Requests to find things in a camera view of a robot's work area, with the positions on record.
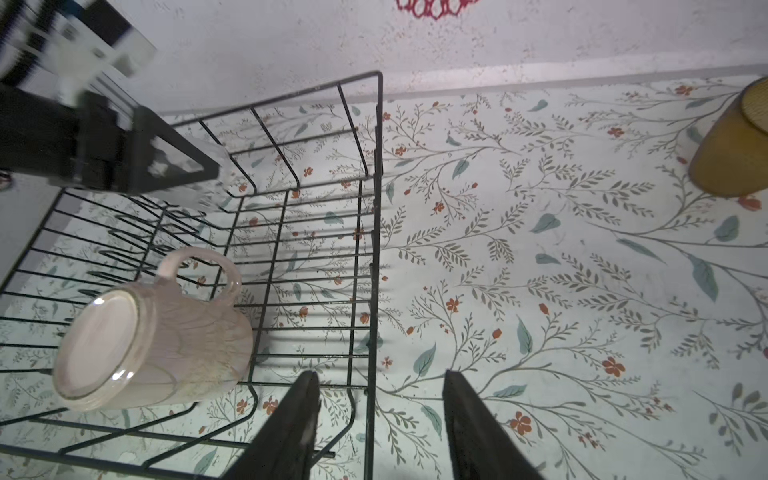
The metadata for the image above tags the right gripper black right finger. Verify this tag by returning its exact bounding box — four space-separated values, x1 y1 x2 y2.
442 370 543 480

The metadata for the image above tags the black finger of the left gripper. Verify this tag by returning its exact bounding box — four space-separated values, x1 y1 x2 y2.
122 106 220 195

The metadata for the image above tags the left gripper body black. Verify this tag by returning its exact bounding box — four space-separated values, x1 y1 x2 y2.
1 85 125 189

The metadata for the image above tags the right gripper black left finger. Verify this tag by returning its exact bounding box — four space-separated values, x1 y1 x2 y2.
222 371 320 479

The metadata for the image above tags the pink ceramic mug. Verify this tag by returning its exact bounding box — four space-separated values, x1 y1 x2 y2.
51 247 254 411

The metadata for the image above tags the black wire dish rack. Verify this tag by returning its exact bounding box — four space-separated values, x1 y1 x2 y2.
1 71 384 479

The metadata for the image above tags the yellow ribbed cup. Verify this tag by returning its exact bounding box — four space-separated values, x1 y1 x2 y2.
689 78 767 197

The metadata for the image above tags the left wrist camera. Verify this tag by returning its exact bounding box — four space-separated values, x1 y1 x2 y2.
1 1 156 114

